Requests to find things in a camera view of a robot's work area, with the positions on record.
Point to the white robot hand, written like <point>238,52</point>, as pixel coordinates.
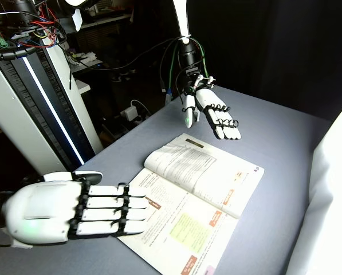
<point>44,209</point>
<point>206,98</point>

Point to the white power adapter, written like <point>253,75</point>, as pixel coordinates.
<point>130,113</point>

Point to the grey table cloth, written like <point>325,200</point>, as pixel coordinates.
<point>276,143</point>

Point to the white robot body column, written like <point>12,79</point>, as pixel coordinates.
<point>19,114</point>

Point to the dark storage shelf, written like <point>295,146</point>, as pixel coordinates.
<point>107,20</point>

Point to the open printed textbook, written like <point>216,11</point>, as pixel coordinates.
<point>188,226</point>

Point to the white paper tag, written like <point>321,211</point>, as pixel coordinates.
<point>78,19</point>

